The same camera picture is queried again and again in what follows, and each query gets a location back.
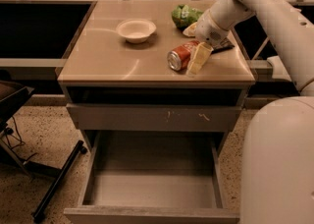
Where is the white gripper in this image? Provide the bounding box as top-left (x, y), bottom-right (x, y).
top-left (183, 10), bottom-right (229, 75)

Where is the orange coke can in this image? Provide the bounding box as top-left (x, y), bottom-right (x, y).
top-left (167, 40), bottom-right (199, 71)

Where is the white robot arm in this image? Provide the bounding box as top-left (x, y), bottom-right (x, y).
top-left (195, 0), bottom-right (314, 224)

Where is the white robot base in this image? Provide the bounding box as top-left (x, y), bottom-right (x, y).
top-left (267, 56), bottom-right (291, 82)

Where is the grey drawer cabinet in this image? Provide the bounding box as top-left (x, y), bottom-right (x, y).
top-left (58, 0), bottom-right (255, 148)

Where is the closed top drawer front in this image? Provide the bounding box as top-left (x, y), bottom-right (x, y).
top-left (67, 103), bottom-right (241, 132)

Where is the open middle drawer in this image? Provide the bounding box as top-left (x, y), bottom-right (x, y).
top-left (65, 131), bottom-right (239, 224)

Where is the green chip bag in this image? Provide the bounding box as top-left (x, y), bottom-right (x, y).
top-left (171, 4), bottom-right (203, 29)

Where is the white paper bowl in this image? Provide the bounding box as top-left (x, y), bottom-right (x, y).
top-left (116, 19), bottom-right (157, 44)

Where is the white stick with black tip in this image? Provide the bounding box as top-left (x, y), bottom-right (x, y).
top-left (251, 36), bottom-right (269, 60)

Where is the black office chair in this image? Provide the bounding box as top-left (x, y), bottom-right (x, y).
top-left (0, 81), bottom-right (86, 224)

